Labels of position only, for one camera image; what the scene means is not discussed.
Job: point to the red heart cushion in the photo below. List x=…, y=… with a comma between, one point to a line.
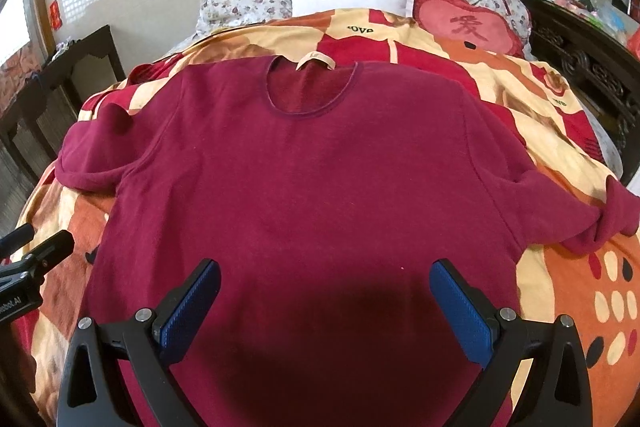
x=459, y=20

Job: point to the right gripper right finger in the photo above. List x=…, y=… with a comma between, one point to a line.
x=556, y=390

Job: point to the red orange patchwork blanket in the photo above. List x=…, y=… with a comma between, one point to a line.
x=600, y=290

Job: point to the maroon short-sleeve shirt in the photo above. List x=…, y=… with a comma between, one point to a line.
x=325, y=196

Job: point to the dark carved wooden headboard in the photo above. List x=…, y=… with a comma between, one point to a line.
x=604, y=75

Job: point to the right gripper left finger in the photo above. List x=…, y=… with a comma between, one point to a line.
x=93, y=391

